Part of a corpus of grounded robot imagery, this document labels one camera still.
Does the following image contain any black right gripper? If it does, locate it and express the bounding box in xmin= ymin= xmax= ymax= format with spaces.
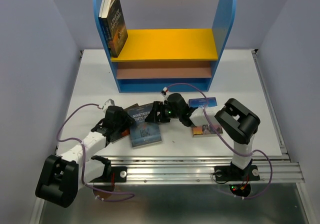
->
xmin=143 ymin=101 xmax=181 ymax=123

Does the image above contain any Nineteen Eighty-Four book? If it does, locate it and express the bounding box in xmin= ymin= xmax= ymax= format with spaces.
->
xmin=127 ymin=103 xmax=162 ymax=148

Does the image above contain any Jane Eyre book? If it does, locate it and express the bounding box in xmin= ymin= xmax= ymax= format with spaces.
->
xmin=188 ymin=96 xmax=224 ymax=138

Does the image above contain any A Tale of Two Cities book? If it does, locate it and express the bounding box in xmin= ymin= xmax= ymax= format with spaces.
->
xmin=103 ymin=0 xmax=128 ymax=58

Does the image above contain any Animal Farm book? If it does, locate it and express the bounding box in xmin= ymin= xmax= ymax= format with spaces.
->
xmin=98 ymin=0 xmax=112 ymax=56

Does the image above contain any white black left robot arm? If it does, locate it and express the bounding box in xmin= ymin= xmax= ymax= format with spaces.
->
xmin=35 ymin=105 xmax=135 ymax=208

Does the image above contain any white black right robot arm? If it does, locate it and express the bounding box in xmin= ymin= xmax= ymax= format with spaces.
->
xmin=145 ymin=93 xmax=261 ymax=183

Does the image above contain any Three Days to See book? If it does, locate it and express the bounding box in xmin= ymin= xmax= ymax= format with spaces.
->
xmin=109 ymin=103 xmax=141 ymax=145

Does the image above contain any blue yellow wooden bookshelf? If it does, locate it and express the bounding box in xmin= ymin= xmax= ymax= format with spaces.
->
xmin=93 ymin=0 xmax=237 ymax=93

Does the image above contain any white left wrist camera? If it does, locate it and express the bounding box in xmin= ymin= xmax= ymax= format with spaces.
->
xmin=97 ymin=98 xmax=115 ymax=114

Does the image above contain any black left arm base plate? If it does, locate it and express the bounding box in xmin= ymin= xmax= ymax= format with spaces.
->
xmin=92 ymin=166 xmax=128 ymax=184

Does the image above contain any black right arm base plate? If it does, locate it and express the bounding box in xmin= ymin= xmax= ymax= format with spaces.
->
xmin=213 ymin=165 xmax=260 ymax=183

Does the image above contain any aluminium mounting rail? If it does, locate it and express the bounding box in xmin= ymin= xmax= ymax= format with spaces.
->
xmin=109 ymin=155 xmax=305 ymax=186

